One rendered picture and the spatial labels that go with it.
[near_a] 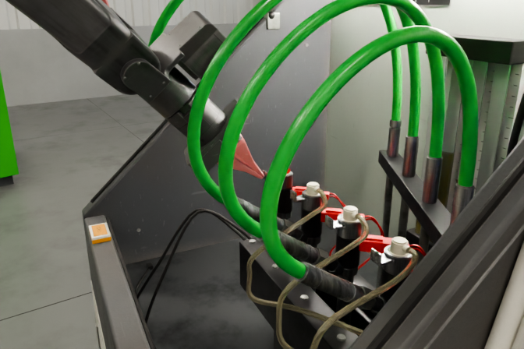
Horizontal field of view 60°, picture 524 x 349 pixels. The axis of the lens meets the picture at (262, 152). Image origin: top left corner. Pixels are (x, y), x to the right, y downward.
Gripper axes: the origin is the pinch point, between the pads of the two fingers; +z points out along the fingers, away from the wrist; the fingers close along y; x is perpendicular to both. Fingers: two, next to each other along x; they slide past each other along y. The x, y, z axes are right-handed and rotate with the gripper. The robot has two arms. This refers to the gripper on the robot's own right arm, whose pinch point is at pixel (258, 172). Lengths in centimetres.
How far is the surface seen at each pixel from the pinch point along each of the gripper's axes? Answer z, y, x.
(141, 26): -1, -39, 668
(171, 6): -22.9, 7.9, 10.0
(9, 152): -21, -152, 298
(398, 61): 5.3, 26.0, 4.4
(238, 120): -13.5, 4.7, -18.7
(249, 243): 8.8, -9.4, 2.7
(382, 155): 16.0, 15.1, 5.5
